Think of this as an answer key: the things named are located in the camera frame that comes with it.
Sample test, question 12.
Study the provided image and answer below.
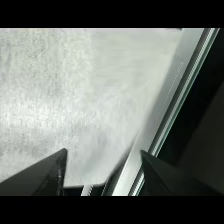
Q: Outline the silver frame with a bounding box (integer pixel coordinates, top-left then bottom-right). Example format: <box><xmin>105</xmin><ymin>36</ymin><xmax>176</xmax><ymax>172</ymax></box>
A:
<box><xmin>101</xmin><ymin>28</ymin><xmax>222</xmax><ymax>197</ymax></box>

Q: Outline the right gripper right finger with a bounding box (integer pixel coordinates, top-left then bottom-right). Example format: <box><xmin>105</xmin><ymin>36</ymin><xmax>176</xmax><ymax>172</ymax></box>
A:
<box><xmin>139</xmin><ymin>149</ymin><xmax>222</xmax><ymax>197</ymax></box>

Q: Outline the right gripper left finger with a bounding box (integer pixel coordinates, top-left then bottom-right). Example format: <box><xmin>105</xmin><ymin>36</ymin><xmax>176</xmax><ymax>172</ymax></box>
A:
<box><xmin>0</xmin><ymin>147</ymin><xmax>70</xmax><ymax>197</ymax></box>

